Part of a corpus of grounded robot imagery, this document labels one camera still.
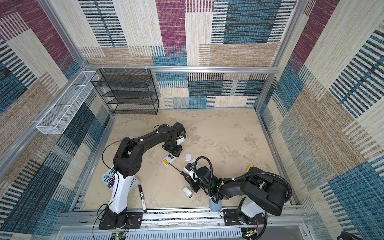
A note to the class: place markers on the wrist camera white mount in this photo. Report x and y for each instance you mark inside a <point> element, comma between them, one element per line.
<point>190,169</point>
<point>180,139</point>

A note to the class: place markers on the blue grey fabric case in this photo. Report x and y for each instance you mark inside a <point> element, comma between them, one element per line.
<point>215,204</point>

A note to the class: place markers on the white remote with red buttons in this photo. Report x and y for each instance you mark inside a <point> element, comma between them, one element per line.
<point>168,160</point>

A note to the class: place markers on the black yellow handled screwdriver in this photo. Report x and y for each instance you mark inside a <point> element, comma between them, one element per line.
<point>178,169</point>

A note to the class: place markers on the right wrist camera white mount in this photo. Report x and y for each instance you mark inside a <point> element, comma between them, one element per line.
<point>190,169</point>

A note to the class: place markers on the colourful paperback book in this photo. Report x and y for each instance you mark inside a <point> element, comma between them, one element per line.
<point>109,179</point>

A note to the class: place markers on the white remote with green buttons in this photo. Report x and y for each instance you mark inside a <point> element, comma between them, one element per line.
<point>197,166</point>

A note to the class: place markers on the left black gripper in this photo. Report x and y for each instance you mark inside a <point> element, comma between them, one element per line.
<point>177,154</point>

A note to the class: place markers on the small white plastic device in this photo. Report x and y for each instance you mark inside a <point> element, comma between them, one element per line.
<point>188,192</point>

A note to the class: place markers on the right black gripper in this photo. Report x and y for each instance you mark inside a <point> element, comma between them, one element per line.
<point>194,186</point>

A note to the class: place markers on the black wire shelf rack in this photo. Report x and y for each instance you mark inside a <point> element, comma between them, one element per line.
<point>130,91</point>

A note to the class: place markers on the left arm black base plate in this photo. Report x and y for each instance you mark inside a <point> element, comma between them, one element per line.
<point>132,220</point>

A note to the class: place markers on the black marker pen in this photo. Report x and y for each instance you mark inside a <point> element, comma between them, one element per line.
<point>142,199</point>

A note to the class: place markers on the white wire mesh basket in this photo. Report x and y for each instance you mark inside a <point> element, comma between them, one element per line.
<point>59,116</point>

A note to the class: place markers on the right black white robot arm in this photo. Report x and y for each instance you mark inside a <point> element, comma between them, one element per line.
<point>264,192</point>

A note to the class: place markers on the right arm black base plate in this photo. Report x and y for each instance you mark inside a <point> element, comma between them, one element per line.
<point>234,217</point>

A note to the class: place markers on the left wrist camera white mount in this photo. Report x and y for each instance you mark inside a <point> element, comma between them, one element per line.
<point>180,139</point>

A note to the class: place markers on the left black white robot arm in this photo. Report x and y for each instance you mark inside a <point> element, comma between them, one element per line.
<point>128,161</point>

